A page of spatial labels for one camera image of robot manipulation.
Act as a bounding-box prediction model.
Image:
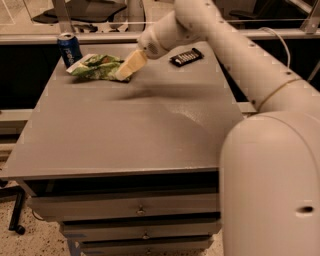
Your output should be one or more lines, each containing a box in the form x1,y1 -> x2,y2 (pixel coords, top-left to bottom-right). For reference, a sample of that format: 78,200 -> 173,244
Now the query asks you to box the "black snack bar wrapper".
170,48 -> 204,67

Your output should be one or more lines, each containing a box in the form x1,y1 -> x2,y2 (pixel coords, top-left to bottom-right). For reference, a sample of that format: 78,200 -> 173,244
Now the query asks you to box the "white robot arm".
116,0 -> 320,256

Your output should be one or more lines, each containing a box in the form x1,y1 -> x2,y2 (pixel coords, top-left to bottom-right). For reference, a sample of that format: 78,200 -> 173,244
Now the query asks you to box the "green jalapeno chip bag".
67,54 -> 123,81

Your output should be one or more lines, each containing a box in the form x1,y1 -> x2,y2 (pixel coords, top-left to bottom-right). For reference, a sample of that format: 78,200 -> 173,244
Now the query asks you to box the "blue pepsi can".
57,32 -> 82,68

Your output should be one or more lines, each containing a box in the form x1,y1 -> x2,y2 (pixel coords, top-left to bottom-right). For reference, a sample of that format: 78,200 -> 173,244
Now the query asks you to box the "white cable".
259,27 -> 292,69

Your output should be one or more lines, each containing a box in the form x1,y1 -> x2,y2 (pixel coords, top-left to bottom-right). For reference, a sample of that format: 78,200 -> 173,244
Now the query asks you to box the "middle grey drawer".
61,220 -> 221,242

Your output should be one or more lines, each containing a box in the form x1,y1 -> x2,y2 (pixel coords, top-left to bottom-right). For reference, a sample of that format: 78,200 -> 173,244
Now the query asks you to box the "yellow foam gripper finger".
115,50 -> 147,81

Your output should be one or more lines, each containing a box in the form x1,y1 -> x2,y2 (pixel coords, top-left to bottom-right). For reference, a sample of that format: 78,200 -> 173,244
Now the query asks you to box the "grey metal rail frame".
0,0 -> 320,45

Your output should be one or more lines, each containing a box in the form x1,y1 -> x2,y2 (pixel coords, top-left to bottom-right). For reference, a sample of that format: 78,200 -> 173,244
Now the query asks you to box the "bottom grey drawer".
80,236 -> 213,256

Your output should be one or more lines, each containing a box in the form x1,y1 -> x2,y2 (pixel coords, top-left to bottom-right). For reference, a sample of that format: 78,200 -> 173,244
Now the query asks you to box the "grey drawer cabinet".
0,41 -> 258,256

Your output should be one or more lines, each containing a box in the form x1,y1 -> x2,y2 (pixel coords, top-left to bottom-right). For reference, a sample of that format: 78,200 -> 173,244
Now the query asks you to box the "black office chair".
31,0 -> 127,24

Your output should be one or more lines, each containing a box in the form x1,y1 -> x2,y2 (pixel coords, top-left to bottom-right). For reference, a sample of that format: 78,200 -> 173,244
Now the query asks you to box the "black chair leg with caster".
0,180 -> 25,235

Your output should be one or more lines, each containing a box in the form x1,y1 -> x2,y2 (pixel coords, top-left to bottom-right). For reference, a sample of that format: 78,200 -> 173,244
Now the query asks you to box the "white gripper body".
138,11 -> 190,59

